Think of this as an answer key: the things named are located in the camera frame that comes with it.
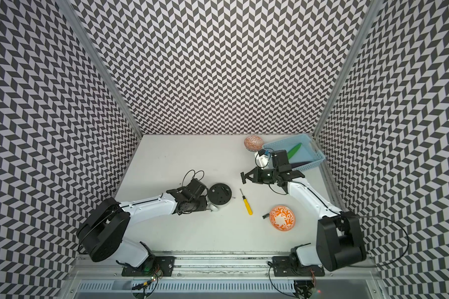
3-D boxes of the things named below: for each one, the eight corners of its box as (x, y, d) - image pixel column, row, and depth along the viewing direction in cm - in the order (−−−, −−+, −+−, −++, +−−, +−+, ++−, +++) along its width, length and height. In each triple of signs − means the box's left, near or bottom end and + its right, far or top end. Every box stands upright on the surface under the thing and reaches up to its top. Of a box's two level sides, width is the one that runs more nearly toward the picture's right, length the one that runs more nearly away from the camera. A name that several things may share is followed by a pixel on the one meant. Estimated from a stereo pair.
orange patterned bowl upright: (271, 231, 83) (272, 228, 80) (268, 209, 89) (269, 205, 87) (295, 231, 83) (297, 228, 80) (291, 209, 89) (292, 205, 87)
